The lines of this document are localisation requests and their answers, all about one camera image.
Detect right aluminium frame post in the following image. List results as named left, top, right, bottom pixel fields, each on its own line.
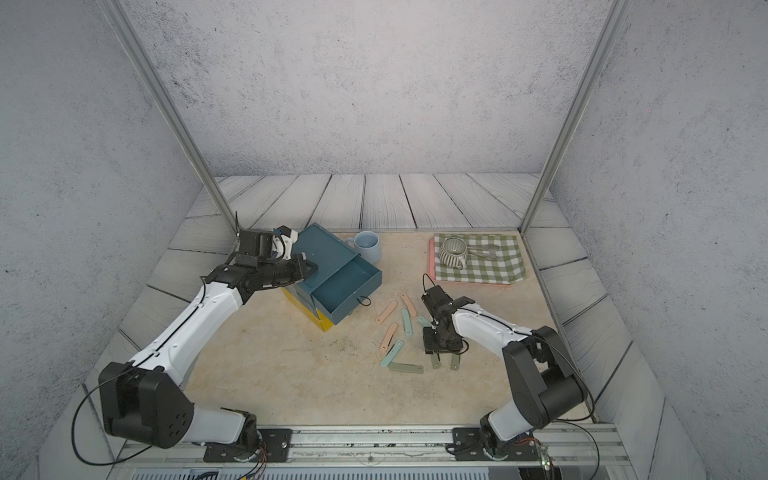
left=519, top=0, right=631, bottom=236

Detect teal top drawer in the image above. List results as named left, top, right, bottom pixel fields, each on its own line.
left=311, top=255, right=383, bottom=330

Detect aluminium frame post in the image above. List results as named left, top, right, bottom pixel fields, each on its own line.
left=519, top=0, right=631, bottom=236
left=98, top=0, right=237, bottom=233

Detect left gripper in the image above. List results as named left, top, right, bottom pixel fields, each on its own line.
left=258, top=253, right=320, bottom=288

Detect left aluminium frame post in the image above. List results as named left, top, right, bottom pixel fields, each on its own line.
left=98, top=0, right=237, bottom=233

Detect mint fruit knife lower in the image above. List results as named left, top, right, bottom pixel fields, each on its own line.
left=380, top=340, right=405, bottom=368

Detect teal and yellow drawer cabinet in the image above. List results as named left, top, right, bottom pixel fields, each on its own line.
left=283, top=224, right=358, bottom=332

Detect pink fruit knife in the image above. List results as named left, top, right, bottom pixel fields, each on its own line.
left=376, top=300, right=398, bottom=325
left=379, top=323, right=398, bottom=353
left=400, top=293, right=418, bottom=318

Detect pink fruit knife lower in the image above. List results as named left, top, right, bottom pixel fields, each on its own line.
left=379, top=323, right=398, bottom=353

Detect green checkered cloth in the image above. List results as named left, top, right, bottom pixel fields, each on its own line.
left=434, top=232, right=528, bottom=286

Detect light blue mug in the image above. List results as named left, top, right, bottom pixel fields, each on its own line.
left=345, top=231, right=382, bottom=265

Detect pink fruit knife upper right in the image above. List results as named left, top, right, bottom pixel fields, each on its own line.
left=400, top=293, right=418, bottom=318

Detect striped ceramic cup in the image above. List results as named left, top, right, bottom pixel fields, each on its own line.
left=439, top=236, right=468, bottom=271

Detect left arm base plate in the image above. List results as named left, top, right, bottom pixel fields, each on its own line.
left=203, top=428, right=293, bottom=463

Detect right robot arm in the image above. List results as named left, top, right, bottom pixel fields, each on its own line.
left=421, top=285, right=590, bottom=460

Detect pink fruit knife upper left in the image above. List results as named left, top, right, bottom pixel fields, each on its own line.
left=376, top=300, right=398, bottom=325

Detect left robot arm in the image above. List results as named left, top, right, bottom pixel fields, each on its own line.
left=98, top=254, right=318, bottom=455

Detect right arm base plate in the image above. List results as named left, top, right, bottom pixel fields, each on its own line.
left=445, top=427, right=540, bottom=462

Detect aluminium front rail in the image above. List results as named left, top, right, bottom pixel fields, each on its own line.
left=109, top=422, right=636, bottom=479

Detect metal spoon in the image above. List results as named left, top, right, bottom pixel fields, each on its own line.
left=465, top=245, right=500, bottom=262

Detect olive fruit knife bottom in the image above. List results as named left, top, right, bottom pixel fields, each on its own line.
left=387, top=362, right=424, bottom=374

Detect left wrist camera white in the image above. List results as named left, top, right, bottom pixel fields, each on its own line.
left=272, top=225, right=298, bottom=260

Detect mint fruit knife middle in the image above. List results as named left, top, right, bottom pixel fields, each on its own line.
left=401, top=308, right=413, bottom=337

